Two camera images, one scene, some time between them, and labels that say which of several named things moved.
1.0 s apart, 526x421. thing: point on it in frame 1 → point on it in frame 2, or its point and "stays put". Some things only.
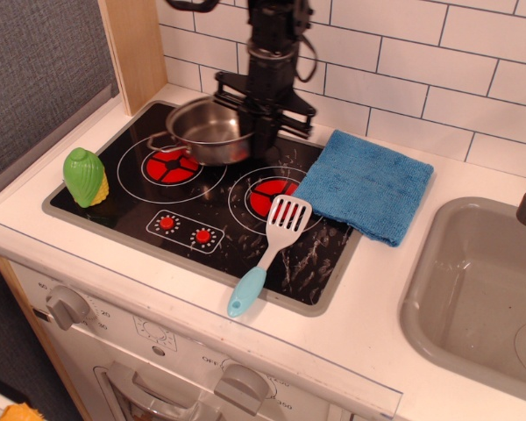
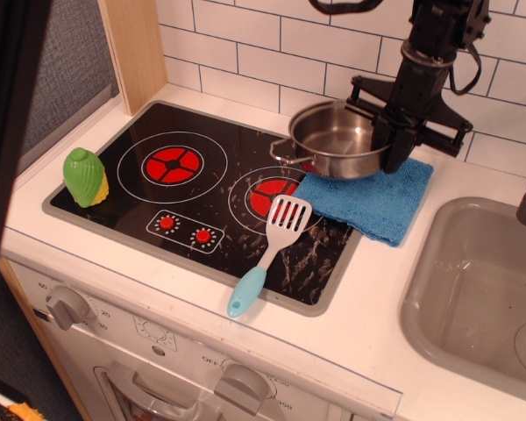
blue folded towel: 370,188 stays put
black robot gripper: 268,88 → 416,97
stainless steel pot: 209,125 → 334,136
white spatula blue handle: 287,217 stays put
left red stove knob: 167,223 stays put
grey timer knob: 67,306 stays put
